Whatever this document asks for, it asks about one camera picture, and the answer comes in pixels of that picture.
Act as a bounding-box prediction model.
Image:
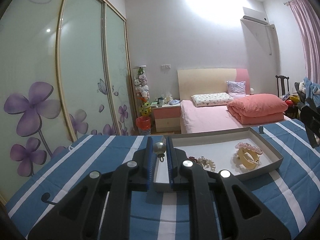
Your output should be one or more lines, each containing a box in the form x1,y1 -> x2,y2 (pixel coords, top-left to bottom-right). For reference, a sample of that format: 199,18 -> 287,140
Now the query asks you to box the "blue plush robe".
294,77 -> 320,101

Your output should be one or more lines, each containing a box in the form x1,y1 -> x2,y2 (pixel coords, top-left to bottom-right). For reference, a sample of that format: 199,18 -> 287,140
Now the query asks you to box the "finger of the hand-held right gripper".
299,97 -> 320,148

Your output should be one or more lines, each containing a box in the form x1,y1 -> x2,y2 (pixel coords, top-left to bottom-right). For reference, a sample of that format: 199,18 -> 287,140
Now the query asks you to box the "floral sliding door wardrobe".
0,0 -> 133,200

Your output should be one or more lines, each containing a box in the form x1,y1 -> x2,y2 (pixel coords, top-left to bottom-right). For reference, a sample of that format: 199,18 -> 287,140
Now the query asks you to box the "pink bead bracelet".
234,142 -> 263,155

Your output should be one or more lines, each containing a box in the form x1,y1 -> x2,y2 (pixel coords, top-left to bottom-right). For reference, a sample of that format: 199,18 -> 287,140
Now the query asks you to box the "blue white striped blanket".
5,119 -> 320,240

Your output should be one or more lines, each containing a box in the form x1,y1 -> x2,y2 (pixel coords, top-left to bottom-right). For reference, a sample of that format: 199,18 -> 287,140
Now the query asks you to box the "colourful toy pile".
281,94 -> 300,111

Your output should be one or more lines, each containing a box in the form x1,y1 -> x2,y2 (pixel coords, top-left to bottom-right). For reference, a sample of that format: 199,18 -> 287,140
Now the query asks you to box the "clear tube of plush toys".
132,66 -> 152,118

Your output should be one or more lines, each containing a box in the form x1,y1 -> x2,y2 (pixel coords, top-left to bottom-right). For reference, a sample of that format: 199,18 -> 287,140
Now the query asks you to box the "bin with red bag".
136,116 -> 152,135

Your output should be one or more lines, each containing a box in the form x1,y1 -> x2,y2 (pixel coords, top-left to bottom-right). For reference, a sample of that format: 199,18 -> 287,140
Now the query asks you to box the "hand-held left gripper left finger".
27,137 -> 154,240

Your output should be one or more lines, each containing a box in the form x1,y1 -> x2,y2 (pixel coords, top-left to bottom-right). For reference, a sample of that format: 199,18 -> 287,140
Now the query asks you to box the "white air conditioner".
240,7 -> 269,26

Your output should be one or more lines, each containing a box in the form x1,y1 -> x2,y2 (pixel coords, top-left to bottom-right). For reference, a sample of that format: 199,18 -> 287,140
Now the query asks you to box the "white floral pillow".
191,92 -> 234,108

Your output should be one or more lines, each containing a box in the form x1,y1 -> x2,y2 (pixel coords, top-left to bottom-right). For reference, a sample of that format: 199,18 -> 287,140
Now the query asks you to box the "large white pearl necklace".
196,156 -> 216,172

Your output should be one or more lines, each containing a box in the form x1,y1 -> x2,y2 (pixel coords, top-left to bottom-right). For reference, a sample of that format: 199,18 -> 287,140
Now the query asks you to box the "pink curtain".
284,0 -> 320,80

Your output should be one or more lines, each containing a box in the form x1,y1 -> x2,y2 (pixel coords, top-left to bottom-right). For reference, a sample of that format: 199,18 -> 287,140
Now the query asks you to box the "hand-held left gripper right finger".
166,137 -> 292,240

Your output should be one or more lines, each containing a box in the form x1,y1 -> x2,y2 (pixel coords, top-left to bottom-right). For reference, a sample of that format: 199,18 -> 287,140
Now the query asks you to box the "purple pillow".
226,81 -> 247,98

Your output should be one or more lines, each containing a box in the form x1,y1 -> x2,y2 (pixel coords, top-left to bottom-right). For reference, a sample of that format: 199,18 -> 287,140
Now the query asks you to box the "grey cardboard box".
152,127 -> 284,193

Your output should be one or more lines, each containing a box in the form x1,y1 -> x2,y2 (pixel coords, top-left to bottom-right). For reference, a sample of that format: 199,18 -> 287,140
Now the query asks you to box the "cream hair claw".
234,146 -> 261,173

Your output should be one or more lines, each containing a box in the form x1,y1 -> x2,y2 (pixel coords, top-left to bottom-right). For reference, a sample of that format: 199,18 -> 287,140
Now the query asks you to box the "bed with cream pink headboard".
177,68 -> 292,134

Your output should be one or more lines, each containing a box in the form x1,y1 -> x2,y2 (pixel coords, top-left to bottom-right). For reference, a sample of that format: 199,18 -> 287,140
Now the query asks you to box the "dark wooden chair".
276,75 -> 290,98

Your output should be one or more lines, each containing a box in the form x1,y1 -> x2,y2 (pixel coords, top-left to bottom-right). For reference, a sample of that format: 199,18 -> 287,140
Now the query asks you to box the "folded pink duvet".
227,93 -> 288,125

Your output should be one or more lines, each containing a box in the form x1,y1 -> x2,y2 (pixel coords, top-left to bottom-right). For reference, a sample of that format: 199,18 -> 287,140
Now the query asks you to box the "pink nightstand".
152,104 -> 182,133

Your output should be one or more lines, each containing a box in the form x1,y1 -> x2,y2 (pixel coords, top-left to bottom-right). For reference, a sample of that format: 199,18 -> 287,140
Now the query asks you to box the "single pearl pendant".
153,142 -> 166,162

